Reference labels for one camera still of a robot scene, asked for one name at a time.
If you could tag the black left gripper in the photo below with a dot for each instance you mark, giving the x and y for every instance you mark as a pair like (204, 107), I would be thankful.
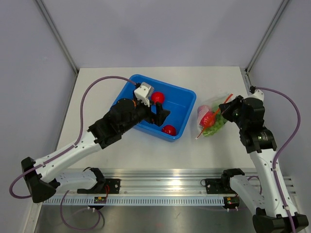
(161, 114)

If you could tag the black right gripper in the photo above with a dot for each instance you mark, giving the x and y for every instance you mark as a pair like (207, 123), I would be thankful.
(226, 108)

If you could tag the green toy grapes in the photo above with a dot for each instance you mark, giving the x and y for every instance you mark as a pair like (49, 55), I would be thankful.
(216, 126)

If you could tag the green toy lettuce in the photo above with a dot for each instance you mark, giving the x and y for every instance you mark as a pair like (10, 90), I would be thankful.
(215, 106)

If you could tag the clear zip bag orange zipper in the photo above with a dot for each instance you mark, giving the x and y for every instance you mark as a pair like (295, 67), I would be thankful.
(223, 98)

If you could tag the red toy apple top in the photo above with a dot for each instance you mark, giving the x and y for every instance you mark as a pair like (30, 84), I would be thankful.
(208, 120)

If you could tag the red toy apple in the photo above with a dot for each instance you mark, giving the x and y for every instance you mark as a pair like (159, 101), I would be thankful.
(158, 97)
(208, 120)
(170, 130)

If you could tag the pink toy peach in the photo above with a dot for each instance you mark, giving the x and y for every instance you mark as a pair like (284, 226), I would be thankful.
(202, 110)

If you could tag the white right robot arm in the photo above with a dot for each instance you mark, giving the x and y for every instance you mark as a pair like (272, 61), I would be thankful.
(273, 210)

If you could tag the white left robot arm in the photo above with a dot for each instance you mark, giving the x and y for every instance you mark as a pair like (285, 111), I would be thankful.
(45, 176)

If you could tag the red toy apple bottom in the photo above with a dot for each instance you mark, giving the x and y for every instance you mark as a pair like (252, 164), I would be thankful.
(170, 130)

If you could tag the blue plastic bin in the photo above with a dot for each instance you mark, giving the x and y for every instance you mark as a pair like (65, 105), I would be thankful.
(179, 101)

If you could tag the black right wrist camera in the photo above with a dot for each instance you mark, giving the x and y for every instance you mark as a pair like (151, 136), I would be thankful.
(256, 93)

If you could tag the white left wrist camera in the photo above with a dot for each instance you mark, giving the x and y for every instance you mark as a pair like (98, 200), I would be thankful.
(142, 93)

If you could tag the aluminium table rail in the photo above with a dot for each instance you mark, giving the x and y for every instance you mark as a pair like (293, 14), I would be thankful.
(174, 182)

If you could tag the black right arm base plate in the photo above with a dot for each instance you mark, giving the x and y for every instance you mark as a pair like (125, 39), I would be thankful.
(215, 186)

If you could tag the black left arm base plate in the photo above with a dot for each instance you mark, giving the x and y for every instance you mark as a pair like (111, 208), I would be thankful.
(111, 186)

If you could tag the white slotted cable duct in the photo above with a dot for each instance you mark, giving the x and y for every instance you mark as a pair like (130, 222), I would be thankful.
(136, 201)

